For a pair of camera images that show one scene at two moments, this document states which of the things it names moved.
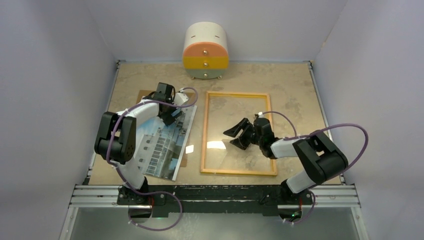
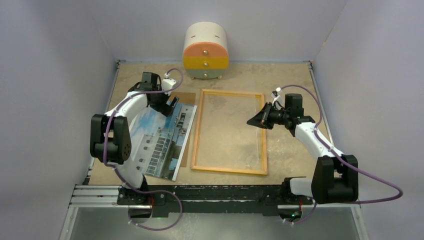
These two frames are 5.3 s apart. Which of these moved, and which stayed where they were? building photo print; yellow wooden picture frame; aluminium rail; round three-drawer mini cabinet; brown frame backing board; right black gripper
Moved: yellow wooden picture frame; right black gripper
Stayed: building photo print; brown frame backing board; aluminium rail; round three-drawer mini cabinet
